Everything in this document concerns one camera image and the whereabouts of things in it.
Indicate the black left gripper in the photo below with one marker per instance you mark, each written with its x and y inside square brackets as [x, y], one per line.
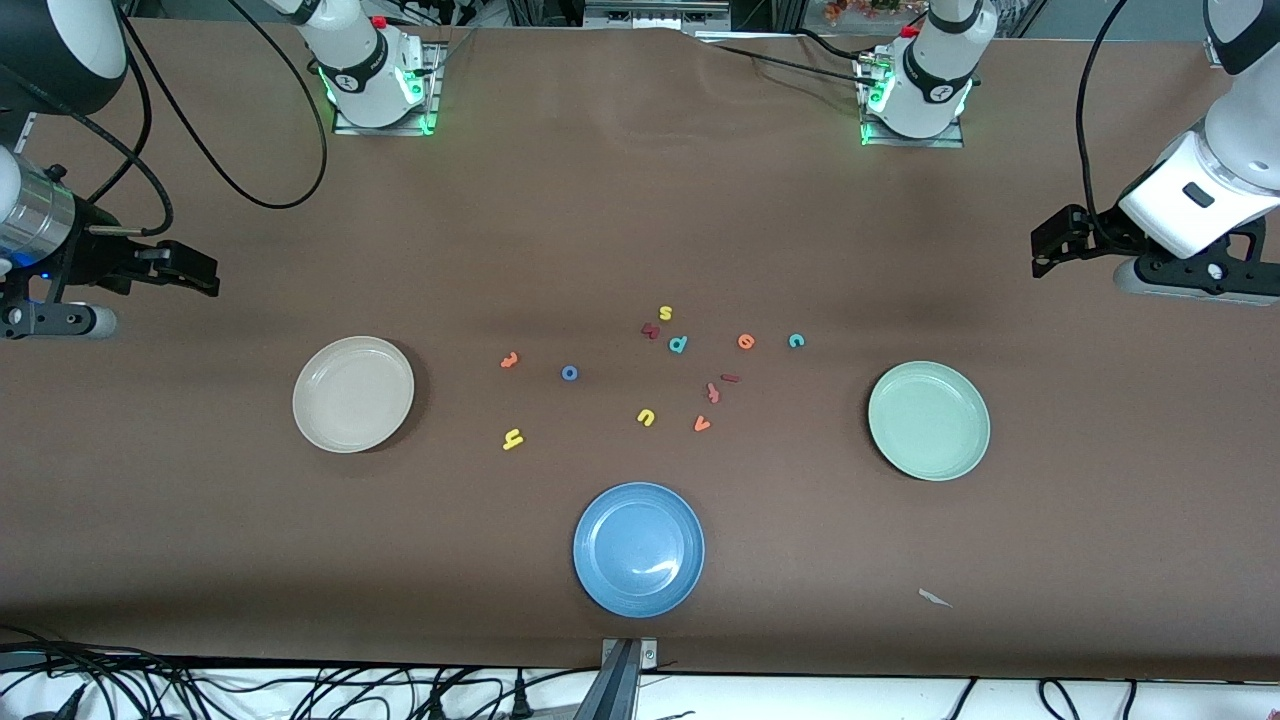
[1097, 237]

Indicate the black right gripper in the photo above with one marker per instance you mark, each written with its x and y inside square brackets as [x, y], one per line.
[97, 258]

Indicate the yellow foam letter h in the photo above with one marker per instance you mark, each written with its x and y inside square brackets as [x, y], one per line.
[510, 441]

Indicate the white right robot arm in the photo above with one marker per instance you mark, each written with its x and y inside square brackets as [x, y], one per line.
[355, 70]

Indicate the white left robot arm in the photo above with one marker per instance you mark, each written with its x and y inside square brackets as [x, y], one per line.
[935, 70]

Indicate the green plate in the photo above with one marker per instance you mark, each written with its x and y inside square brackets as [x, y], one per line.
[930, 420]

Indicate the beige brown plate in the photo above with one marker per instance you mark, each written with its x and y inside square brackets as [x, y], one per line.
[353, 395]

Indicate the orange foliage decoration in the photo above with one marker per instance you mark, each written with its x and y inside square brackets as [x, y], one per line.
[860, 10]

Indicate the white paper scrap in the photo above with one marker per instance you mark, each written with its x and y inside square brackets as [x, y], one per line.
[934, 598]

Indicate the brown table cover sheet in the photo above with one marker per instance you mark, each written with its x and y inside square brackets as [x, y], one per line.
[640, 200]

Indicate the blue plate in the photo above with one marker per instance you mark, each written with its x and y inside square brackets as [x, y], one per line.
[638, 550]

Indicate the black power plug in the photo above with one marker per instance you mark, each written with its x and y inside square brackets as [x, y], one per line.
[520, 700]

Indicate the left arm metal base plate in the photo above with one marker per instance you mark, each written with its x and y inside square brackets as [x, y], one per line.
[900, 142]

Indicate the aluminium table edge rail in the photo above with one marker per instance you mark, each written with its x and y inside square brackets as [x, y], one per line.
[22, 132]

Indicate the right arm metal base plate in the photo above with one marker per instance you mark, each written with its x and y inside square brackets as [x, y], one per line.
[432, 90]

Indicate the aluminium frame profile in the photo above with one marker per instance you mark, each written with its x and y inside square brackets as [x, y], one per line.
[650, 15]

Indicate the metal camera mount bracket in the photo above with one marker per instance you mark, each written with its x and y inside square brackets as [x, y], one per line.
[620, 680]

